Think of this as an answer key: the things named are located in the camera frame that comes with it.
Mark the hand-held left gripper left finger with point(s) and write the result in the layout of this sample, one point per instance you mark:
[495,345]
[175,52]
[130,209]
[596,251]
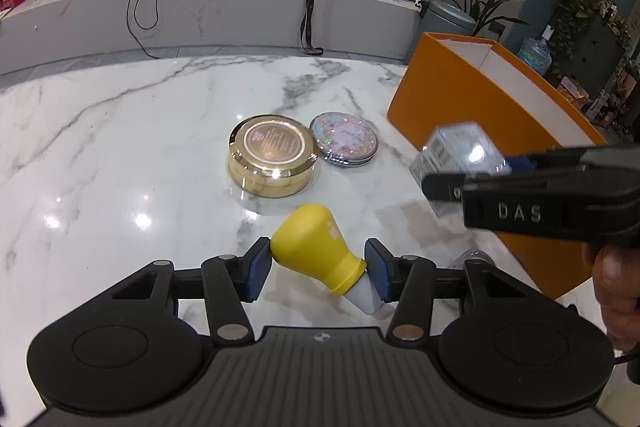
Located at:
[257,272]

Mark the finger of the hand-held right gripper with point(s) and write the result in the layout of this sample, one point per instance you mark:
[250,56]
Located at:
[445,187]
[520,163]

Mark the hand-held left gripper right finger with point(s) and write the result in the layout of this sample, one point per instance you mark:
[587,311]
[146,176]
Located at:
[377,272]

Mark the clear plastic cube box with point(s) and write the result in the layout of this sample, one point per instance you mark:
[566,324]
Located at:
[460,147]

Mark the yellow bulb-shaped bottle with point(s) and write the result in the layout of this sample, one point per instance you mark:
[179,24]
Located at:
[310,242]

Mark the small silver jar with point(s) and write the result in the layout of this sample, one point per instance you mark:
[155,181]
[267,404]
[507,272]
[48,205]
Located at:
[472,255]

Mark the orange cardboard box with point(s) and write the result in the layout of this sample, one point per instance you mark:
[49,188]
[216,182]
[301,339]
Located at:
[450,107]

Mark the glittery round compact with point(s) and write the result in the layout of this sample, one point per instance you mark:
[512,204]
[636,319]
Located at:
[345,137]

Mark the gold round tin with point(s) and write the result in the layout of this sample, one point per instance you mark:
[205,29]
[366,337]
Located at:
[272,142]

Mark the person's right hand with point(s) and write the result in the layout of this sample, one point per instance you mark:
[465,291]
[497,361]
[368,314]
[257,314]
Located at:
[620,292]

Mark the yellow cardboard carton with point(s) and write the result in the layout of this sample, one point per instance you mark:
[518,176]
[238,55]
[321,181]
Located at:
[572,92]

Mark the blue water jug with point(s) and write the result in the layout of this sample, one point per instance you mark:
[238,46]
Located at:
[535,54]

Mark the grey cabinet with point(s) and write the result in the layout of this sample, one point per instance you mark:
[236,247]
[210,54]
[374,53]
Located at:
[600,47]

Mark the grey trash bin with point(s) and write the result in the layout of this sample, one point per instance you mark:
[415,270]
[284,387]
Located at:
[445,27]

